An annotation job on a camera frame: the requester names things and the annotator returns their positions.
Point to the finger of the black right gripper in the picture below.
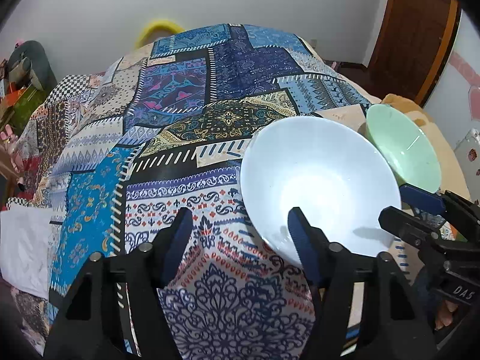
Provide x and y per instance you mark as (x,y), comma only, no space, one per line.
(423,200)
(409,229)

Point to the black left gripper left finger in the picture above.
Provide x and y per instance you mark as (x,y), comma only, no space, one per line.
(88,324)

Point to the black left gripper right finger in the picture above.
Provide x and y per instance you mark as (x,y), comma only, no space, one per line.
(364,307)

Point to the light green bowl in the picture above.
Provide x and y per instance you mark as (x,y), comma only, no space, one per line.
(404,146)

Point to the white bowl with black spots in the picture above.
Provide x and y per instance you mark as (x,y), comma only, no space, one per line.
(331,172)

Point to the person's right hand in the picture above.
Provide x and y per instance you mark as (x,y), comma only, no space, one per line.
(444,316)

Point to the white cloth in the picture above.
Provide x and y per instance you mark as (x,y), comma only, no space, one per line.
(25,232)

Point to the patchwork patterned tablecloth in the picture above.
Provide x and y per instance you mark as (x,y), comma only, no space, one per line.
(115,156)

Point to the brown wooden door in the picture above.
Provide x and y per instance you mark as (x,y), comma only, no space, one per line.
(412,47)

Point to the pink bunny toy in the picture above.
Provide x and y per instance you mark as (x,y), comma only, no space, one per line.
(9,140)

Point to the green cardboard box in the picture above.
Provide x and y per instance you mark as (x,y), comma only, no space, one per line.
(28,102)

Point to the dark green plush toy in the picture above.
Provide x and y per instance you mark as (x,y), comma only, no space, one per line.
(29,64)

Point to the yellow round object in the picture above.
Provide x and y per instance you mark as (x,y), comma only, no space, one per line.
(158,28)

